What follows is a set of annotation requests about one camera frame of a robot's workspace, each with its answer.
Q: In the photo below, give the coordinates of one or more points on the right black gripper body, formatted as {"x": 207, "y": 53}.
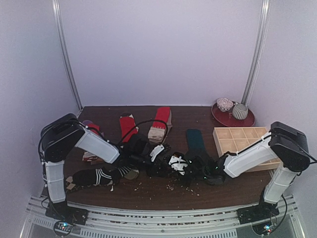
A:
{"x": 189, "y": 167}

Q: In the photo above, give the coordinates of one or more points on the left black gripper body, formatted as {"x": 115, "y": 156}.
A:
{"x": 136, "y": 159}

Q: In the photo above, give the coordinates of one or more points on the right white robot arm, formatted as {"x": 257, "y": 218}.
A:
{"x": 282, "y": 141}

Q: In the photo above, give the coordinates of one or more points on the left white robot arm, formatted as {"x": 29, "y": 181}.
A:
{"x": 59, "y": 138}

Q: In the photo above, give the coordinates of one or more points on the dark green christmas sock pair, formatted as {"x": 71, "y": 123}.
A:
{"x": 195, "y": 141}

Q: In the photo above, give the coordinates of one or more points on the red white patterned sock pair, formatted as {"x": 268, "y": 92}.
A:
{"x": 127, "y": 126}

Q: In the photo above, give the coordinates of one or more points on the wooden compartment tray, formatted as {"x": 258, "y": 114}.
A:
{"x": 235, "y": 139}

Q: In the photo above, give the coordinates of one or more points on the red beige sock pair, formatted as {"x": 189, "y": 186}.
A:
{"x": 161, "y": 126}

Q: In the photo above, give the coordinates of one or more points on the red purple sock pair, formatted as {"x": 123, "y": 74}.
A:
{"x": 89, "y": 157}

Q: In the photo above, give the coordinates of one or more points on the black white striped sock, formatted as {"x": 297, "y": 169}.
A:
{"x": 100, "y": 176}

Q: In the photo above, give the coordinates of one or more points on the red round plate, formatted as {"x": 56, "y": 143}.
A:
{"x": 227, "y": 119}

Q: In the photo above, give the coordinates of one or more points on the grey striped cup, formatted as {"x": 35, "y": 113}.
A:
{"x": 240, "y": 111}

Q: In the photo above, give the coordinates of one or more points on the white dotted bowl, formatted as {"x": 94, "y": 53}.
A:
{"x": 224, "y": 104}

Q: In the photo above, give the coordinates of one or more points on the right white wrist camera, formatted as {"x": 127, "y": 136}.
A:
{"x": 178, "y": 164}

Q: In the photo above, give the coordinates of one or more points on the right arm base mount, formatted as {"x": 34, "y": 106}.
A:
{"x": 263, "y": 217}

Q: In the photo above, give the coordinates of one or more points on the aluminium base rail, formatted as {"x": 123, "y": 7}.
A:
{"x": 105, "y": 222}

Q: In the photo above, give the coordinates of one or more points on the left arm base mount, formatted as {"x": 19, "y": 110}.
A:
{"x": 66, "y": 220}

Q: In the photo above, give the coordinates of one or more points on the right aluminium frame post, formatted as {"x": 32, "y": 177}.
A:
{"x": 259, "y": 46}

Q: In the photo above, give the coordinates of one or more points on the aluminium frame post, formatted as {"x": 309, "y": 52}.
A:
{"x": 65, "y": 55}
{"x": 259, "y": 46}

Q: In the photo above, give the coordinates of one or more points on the left aluminium frame post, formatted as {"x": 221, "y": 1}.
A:
{"x": 65, "y": 55}

